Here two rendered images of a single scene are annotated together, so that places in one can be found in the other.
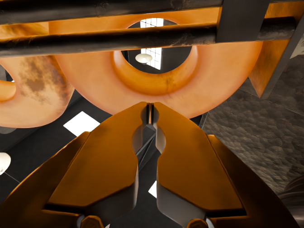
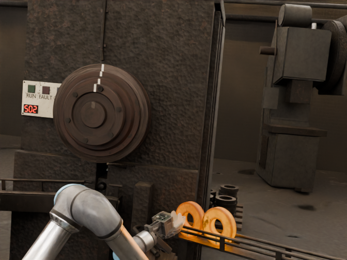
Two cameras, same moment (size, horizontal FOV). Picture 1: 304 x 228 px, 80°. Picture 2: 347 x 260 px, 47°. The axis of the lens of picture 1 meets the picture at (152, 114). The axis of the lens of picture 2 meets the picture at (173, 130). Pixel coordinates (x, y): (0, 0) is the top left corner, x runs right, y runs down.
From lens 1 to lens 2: 1.73 m
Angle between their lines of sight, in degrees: 67
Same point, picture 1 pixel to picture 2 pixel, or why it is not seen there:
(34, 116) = (211, 212)
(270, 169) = (158, 116)
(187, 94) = (183, 211)
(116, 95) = (194, 214)
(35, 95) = (208, 218)
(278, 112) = (170, 156)
